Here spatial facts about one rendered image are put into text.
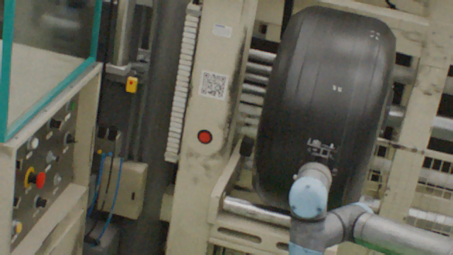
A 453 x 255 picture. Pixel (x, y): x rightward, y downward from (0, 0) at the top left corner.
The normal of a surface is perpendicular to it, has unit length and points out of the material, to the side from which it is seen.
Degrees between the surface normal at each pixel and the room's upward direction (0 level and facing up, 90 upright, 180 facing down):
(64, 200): 0
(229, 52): 90
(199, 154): 90
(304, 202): 83
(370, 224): 47
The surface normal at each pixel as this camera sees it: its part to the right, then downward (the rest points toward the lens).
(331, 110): -0.14, -0.03
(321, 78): -0.07, -0.28
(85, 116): -0.22, 0.38
